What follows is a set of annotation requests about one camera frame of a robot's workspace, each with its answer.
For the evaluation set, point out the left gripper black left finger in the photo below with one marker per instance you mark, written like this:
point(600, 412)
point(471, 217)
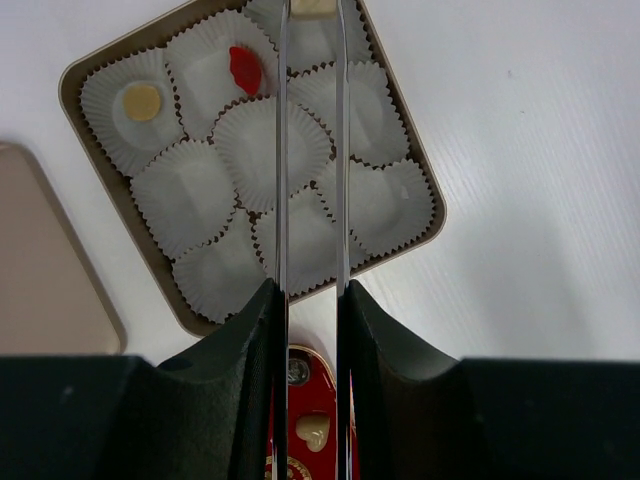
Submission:
point(204, 413)

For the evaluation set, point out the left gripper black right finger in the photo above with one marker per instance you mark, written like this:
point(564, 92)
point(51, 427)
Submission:
point(413, 404)

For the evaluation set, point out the metal serving tongs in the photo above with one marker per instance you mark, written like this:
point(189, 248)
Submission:
point(331, 243)

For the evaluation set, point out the round caramel chocolate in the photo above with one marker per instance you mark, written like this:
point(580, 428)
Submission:
point(142, 102)

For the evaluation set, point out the red lips candy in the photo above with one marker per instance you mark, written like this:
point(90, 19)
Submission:
point(246, 69)

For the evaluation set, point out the beige square chocolate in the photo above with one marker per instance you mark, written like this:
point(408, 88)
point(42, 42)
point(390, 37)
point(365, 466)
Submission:
point(313, 9)

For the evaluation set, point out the cream heart chocolate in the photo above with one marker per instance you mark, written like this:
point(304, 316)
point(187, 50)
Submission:
point(313, 429)

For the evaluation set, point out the dark round chocolate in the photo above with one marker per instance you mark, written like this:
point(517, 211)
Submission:
point(299, 368)

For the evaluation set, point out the red rectangular tray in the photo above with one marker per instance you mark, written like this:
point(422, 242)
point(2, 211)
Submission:
point(312, 406)

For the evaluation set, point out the gold tin lid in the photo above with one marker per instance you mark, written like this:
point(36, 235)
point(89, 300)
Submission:
point(52, 300)

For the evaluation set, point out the gold square tin box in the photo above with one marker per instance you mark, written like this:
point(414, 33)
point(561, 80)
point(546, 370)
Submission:
point(196, 185)

